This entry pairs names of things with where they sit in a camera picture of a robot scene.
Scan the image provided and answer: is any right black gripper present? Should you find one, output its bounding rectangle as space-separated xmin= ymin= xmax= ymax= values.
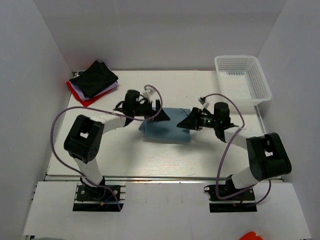
xmin=177 ymin=107 xmax=219 ymax=131

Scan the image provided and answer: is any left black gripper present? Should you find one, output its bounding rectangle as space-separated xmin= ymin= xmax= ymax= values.
xmin=132 ymin=99 xmax=170 ymax=122

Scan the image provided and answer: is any teal blue t-shirt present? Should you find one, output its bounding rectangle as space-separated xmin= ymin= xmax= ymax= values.
xmin=138 ymin=107 xmax=192 ymax=144

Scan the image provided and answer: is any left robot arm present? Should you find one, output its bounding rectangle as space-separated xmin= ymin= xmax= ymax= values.
xmin=63 ymin=85 xmax=170 ymax=200

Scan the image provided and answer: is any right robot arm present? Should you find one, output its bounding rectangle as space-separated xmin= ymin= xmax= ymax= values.
xmin=177 ymin=102 xmax=292 ymax=200

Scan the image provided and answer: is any white plastic basket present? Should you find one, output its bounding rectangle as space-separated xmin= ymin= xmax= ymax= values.
xmin=214 ymin=55 xmax=272 ymax=107

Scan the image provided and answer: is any red folded t-shirt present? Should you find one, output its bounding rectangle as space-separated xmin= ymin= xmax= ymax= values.
xmin=66 ymin=81 xmax=111 ymax=107

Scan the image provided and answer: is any black folded t-shirt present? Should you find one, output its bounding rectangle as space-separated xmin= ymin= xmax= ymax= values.
xmin=70 ymin=60 xmax=119 ymax=99

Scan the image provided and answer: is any orange object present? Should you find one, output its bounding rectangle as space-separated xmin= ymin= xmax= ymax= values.
xmin=239 ymin=231 xmax=264 ymax=240

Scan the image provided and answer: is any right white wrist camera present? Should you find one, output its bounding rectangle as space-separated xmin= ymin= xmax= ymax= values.
xmin=198 ymin=96 xmax=210 ymax=110

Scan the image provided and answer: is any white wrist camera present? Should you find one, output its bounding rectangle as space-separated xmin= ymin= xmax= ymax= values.
xmin=198 ymin=96 xmax=210 ymax=110
xmin=142 ymin=85 xmax=156 ymax=104

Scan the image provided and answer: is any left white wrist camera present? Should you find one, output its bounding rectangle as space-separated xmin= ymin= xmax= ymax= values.
xmin=142 ymin=85 xmax=156 ymax=104

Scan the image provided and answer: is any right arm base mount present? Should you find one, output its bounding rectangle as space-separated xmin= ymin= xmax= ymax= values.
xmin=203 ymin=183 xmax=258 ymax=214

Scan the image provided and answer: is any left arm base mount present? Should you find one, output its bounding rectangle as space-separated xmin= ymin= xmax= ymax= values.
xmin=72 ymin=184 xmax=126 ymax=213

